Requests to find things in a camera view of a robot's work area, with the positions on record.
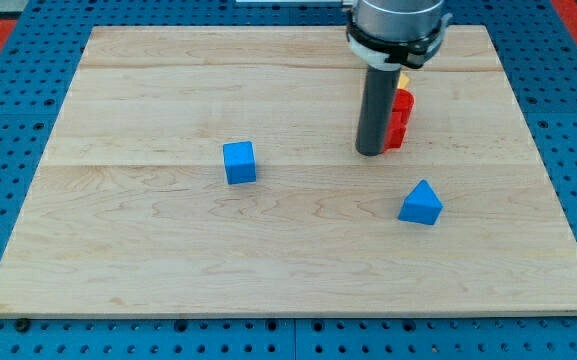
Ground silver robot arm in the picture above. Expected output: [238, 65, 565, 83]
[346, 0, 452, 71]

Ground blue triangle block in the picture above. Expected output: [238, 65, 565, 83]
[398, 179, 443, 226]

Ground red star block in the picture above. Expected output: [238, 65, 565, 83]
[383, 89, 415, 151]

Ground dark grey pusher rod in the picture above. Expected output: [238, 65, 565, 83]
[355, 66, 401, 156]

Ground yellow block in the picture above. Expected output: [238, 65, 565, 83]
[397, 72, 410, 91]

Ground wooden board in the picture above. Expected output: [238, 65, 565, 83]
[0, 25, 577, 319]

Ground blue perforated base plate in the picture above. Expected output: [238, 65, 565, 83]
[0, 0, 577, 359]

